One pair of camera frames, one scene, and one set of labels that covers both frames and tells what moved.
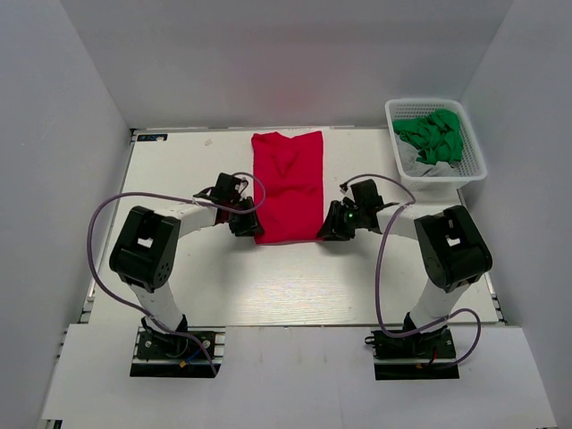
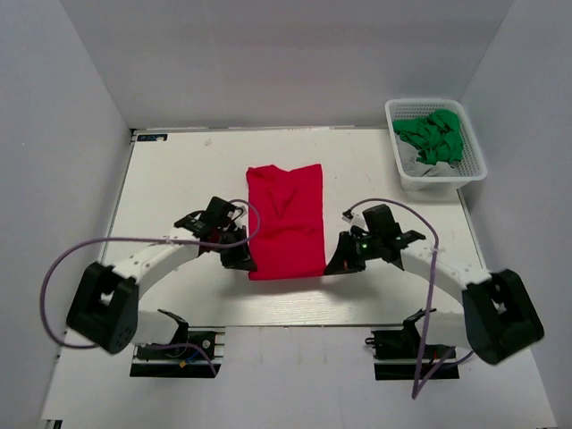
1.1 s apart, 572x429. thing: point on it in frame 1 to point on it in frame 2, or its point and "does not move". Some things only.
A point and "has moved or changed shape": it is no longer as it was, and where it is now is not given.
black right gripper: (333, 228) to (344, 259)
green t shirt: (437, 136) does not move
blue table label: (151, 137) does not move
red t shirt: (289, 191) has moved or changed shape
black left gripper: (248, 228) to (241, 259)
